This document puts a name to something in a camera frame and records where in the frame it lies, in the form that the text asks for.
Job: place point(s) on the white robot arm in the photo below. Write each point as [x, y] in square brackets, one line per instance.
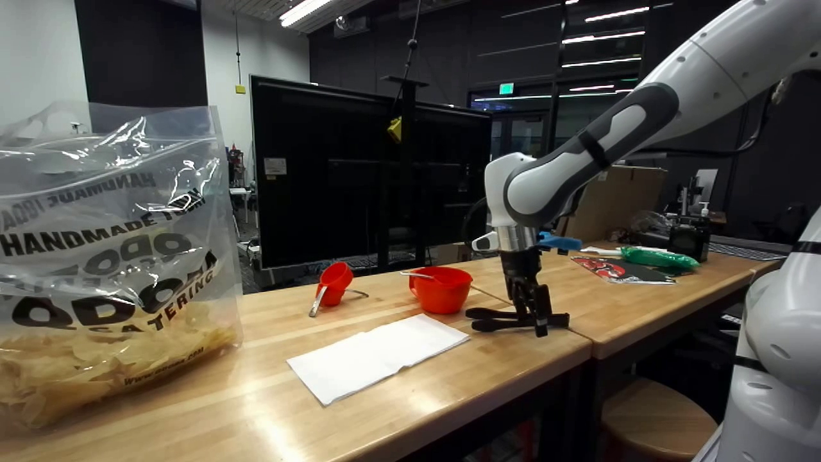
[774, 409]

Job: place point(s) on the black metal tongs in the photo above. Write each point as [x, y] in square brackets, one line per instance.
[483, 318]

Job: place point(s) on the brown cardboard board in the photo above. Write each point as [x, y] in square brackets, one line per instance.
[613, 201]

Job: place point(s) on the orange measuring cup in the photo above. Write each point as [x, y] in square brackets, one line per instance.
[441, 288]

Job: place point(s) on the black monitor screen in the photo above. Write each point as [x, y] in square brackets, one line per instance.
[332, 181]

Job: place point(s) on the small red measuring cup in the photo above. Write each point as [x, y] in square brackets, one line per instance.
[332, 284]

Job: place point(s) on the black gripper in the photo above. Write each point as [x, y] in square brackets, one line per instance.
[527, 293]

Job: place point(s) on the red printed packet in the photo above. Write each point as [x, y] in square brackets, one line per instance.
[615, 270]

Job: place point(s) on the clear plastic chip bag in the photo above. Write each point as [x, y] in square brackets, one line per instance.
[119, 252]

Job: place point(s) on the green plastic bag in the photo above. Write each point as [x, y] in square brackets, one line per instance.
[659, 256]

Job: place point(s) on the white paper napkin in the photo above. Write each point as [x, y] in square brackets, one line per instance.
[370, 358]

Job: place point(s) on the round wooden stool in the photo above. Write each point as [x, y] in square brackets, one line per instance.
[655, 421]

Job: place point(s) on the black camera device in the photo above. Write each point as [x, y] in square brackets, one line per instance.
[692, 237]

